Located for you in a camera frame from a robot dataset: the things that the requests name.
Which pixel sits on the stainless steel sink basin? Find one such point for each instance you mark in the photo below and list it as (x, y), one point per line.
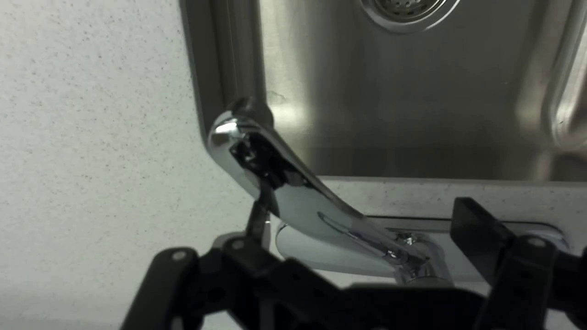
(398, 103)

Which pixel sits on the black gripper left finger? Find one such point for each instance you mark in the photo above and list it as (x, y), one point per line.
(203, 286)

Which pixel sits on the metal sink drain strainer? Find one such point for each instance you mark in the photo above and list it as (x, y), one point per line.
(407, 9)

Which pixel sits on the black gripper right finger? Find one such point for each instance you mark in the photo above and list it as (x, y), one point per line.
(520, 268)

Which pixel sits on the chrome faucet base plate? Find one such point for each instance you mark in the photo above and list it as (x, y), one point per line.
(416, 224)

